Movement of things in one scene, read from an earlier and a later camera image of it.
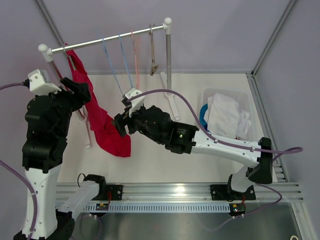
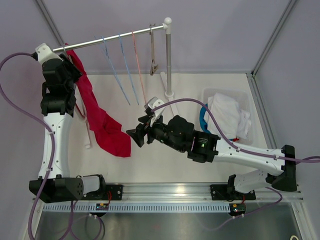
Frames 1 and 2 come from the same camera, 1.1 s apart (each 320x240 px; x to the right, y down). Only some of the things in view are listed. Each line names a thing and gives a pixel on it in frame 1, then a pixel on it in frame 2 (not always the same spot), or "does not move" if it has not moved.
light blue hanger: [125, 60] does not move
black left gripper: [82, 96] to [75, 73]
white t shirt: [224, 118] does not move
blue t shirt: [202, 111] does not move
